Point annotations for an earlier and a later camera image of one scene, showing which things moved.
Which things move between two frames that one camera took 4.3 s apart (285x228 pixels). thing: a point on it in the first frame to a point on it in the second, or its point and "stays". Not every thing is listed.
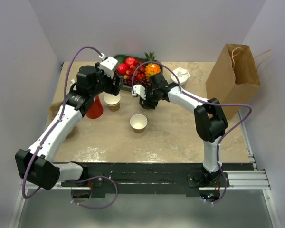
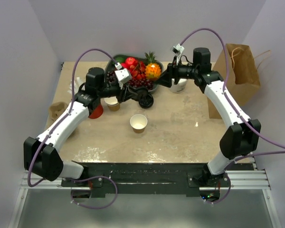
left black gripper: x=112 y=88 to x=127 y=92
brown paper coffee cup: x=138 y=122 stays
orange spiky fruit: x=152 y=69 stays
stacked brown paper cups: x=112 y=101 stays
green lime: x=121 y=60 stays
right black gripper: x=147 y=103 to x=173 y=72
